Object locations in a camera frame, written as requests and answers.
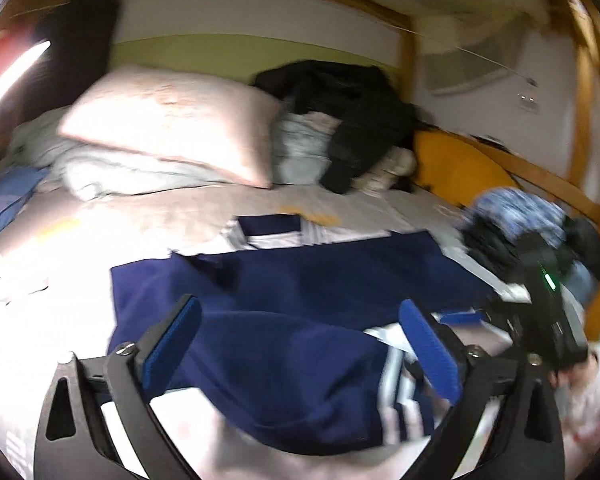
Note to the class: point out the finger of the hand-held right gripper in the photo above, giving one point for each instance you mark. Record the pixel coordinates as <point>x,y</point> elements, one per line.
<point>460,318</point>

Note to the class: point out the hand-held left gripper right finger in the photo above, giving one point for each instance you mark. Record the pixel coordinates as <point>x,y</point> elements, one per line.
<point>430,350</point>

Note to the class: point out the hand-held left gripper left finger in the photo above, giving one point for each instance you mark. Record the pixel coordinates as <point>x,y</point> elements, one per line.
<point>172,345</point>

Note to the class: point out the white and navy jacket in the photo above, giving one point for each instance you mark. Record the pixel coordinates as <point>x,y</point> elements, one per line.
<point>280,285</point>

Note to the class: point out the black clothes pile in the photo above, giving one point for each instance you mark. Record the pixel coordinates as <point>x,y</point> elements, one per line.
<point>360,110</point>

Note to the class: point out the person's right hand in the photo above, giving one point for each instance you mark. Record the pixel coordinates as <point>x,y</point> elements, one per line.
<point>582,380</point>

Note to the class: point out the dark grey garment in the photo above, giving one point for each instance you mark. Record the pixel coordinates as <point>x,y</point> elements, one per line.
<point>485,250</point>

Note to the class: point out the blue and white patterned cloth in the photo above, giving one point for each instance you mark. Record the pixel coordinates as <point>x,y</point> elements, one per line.
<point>510,210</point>

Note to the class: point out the yellow cushion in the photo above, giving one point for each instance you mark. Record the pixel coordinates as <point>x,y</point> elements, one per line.
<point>455,165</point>

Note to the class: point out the cream garment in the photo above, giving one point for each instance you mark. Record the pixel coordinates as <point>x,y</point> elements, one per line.
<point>390,170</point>

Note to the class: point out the pale grey folded quilt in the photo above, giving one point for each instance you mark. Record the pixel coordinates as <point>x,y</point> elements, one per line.
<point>105,175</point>

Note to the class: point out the pink pillow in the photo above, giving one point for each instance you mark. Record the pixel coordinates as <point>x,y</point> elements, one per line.
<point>170,120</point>

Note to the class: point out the light grey cloth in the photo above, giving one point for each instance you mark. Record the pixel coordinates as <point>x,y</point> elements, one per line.
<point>300,150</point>

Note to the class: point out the wooden bed frame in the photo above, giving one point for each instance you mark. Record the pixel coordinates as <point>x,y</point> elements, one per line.
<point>585,110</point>

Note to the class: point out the white wall socket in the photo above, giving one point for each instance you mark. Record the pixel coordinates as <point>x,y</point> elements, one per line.
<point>528,101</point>

